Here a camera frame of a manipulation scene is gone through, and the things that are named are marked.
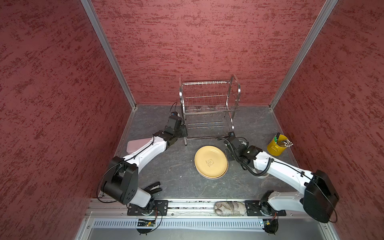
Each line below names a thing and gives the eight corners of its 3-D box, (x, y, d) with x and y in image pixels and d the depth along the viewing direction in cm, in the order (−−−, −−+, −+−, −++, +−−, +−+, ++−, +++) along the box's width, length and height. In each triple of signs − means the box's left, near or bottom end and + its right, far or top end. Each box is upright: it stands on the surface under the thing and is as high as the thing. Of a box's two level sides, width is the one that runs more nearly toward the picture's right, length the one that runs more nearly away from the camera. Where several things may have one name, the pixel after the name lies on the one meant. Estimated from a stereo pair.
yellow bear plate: (194, 179, 85) (194, 176, 81) (194, 149, 97) (194, 145, 93) (228, 179, 85) (230, 176, 81) (224, 149, 98) (225, 145, 94)
